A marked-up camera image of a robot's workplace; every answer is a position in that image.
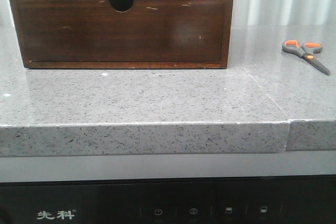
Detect lower wooden drawer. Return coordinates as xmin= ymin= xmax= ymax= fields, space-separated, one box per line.
xmin=17 ymin=0 xmax=225 ymax=62

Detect black glass appliance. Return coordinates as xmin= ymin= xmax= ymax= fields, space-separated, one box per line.
xmin=1 ymin=175 xmax=335 ymax=223

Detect grey orange scissors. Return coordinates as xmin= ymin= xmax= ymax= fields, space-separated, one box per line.
xmin=282 ymin=40 xmax=330 ymax=76

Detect dark wooden drawer cabinet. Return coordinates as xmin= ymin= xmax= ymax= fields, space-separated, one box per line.
xmin=9 ymin=0 xmax=233 ymax=69

